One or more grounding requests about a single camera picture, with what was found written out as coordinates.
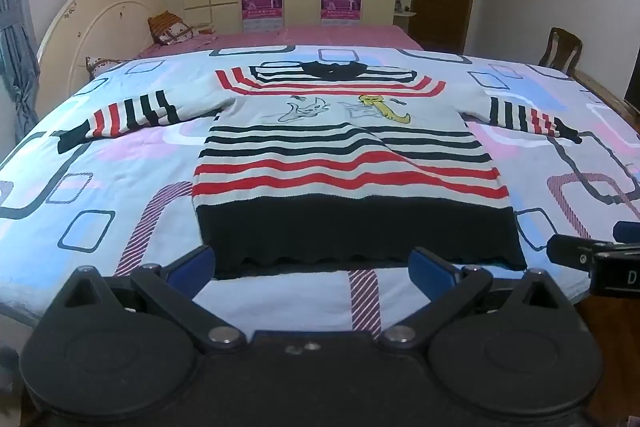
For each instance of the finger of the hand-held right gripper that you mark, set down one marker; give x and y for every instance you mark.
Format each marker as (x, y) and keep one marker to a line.
(570, 252)
(629, 232)

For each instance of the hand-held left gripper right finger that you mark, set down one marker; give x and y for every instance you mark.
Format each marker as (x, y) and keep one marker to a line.
(430, 269)

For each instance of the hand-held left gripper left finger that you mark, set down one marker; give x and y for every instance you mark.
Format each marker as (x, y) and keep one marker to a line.
(192, 264)

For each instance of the striped knit sweater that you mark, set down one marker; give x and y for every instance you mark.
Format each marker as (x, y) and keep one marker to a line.
(350, 177)

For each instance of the patterned bed blanket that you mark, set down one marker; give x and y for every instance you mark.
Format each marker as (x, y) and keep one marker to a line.
(100, 177)

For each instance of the brown wooden chair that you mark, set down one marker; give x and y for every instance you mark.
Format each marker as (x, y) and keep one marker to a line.
(562, 49)

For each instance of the white and red patterned pillow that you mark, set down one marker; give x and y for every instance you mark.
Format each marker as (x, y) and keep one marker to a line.
(102, 66)

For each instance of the orange patterned pillow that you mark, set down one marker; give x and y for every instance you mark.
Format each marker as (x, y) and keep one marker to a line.
(172, 29)

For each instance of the pink bedsheet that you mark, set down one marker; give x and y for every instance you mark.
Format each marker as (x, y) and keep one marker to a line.
(320, 36)

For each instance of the cream curved headboard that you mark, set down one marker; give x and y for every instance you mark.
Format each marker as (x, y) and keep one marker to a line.
(100, 22)

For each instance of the grey curtain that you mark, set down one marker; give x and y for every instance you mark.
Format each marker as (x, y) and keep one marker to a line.
(15, 32)

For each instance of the wooden bed frame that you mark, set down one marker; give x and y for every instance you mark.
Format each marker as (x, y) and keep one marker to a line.
(605, 94)

